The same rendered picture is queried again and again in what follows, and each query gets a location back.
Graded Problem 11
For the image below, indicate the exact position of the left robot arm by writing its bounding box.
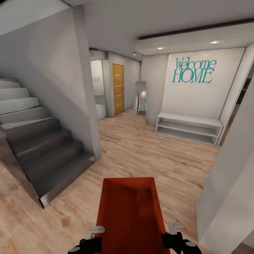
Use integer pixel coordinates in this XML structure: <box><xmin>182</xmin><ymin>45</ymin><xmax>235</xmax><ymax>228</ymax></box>
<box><xmin>68</xmin><ymin>226</ymin><xmax>105</xmax><ymax>254</ymax></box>

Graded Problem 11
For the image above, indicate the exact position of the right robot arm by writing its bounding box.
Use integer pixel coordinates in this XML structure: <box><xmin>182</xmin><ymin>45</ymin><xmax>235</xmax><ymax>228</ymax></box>
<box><xmin>161</xmin><ymin>222</ymin><xmax>202</xmax><ymax>254</ymax></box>

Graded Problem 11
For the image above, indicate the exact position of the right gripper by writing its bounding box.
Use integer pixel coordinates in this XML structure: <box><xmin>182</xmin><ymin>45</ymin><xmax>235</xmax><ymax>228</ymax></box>
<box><xmin>161</xmin><ymin>232</ymin><xmax>183</xmax><ymax>253</ymax></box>

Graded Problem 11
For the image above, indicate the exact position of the storage box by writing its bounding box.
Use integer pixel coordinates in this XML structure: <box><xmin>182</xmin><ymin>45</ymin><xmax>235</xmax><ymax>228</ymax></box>
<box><xmin>93</xmin><ymin>177</ymin><xmax>170</xmax><ymax>254</ymax></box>

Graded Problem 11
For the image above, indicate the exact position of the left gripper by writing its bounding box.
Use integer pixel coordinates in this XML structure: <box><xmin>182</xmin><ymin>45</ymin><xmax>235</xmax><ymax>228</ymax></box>
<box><xmin>79</xmin><ymin>237</ymin><xmax>102</xmax><ymax>254</ymax></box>

